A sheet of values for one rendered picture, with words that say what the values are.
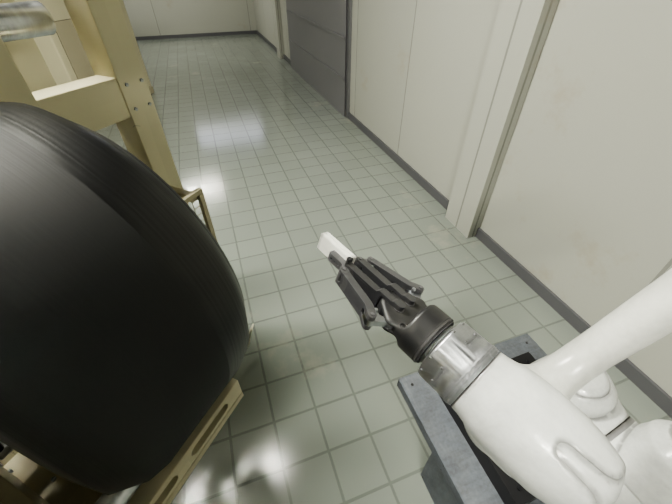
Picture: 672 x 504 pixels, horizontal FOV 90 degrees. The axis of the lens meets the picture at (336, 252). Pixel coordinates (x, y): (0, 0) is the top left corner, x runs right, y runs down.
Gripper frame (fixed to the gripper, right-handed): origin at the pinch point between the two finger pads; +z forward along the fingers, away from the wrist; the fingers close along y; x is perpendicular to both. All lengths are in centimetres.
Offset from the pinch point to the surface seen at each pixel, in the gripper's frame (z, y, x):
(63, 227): 10.7, 31.8, -4.3
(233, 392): 9.0, 6.6, 48.2
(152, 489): 1, 27, 51
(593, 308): -47, -181, 56
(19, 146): 21.3, 33.0, -8.2
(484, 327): -13, -148, 89
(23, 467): 25, 45, 66
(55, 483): 17, 41, 64
